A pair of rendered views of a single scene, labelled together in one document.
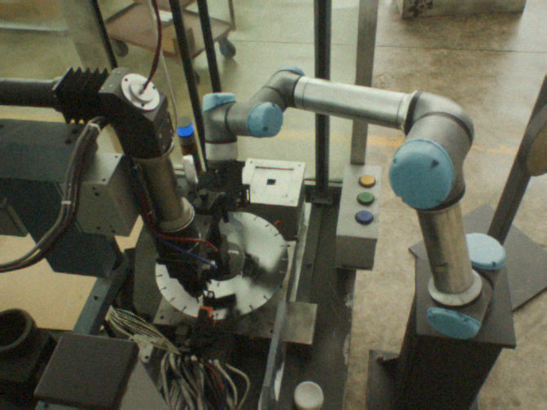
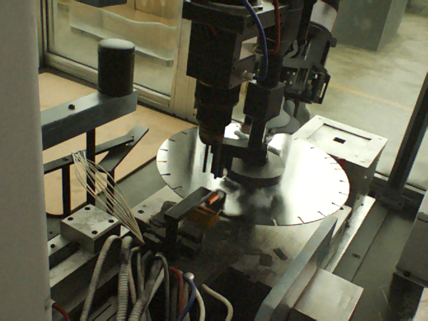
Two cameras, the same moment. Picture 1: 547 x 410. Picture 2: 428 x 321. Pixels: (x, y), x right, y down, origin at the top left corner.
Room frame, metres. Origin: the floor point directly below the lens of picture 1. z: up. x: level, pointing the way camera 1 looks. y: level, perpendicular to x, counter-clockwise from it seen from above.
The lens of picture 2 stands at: (0.08, 0.04, 1.35)
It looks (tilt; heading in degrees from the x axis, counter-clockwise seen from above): 29 degrees down; 14
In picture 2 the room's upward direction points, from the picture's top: 8 degrees clockwise
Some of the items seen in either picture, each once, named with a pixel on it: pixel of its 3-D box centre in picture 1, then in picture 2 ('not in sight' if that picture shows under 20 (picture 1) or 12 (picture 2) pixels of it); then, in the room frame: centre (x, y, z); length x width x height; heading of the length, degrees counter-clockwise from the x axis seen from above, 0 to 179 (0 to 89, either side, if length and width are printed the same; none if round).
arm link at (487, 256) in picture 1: (475, 264); not in sight; (0.74, -0.48, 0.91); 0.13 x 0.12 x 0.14; 146
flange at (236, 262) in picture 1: (220, 257); (253, 159); (0.79, 0.14, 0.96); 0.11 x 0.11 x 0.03
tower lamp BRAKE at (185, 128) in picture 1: (184, 126); not in sight; (1.09, 0.22, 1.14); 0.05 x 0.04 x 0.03; 76
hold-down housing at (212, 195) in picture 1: (211, 225); (273, 50); (0.72, 0.14, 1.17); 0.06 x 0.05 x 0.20; 157
